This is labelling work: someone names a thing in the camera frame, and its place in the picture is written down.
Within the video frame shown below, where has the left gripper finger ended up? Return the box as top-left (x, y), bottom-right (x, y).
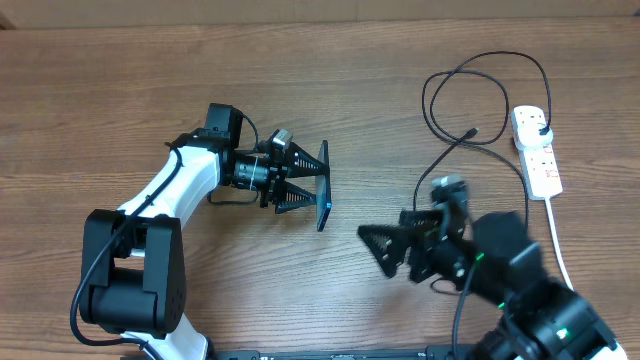
top-left (274, 182), bottom-right (316, 214)
top-left (285, 142), bottom-right (329, 178)

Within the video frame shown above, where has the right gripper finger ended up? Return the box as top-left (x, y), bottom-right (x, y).
top-left (399, 210), bottom-right (443, 231)
top-left (357, 225), bottom-right (411, 278)

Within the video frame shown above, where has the blue Galaxy smartphone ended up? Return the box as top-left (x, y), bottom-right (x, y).
top-left (316, 140), bottom-right (332, 232)

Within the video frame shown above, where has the black charger cable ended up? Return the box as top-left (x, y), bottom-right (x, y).
top-left (412, 50), bottom-right (554, 226)

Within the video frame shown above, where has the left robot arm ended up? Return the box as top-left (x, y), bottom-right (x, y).
top-left (70, 103), bottom-right (332, 359)

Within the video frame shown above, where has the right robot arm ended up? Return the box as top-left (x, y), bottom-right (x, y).
top-left (357, 181), bottom-right (626, 359)

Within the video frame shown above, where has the white charger plug adapter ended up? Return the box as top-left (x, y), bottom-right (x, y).
top-left (513, 123), bottom-right (554, 151)

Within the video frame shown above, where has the white power strip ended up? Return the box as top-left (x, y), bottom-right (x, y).
top-left (510, 104), bottom-right (565, 202)

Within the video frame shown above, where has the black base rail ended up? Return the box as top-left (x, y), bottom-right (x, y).
top-left (212, 345), bottom-right (454, 360)

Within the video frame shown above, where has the white power strip cord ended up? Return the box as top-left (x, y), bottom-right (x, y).
top-left (543, 197), bottom-right (576, 292)

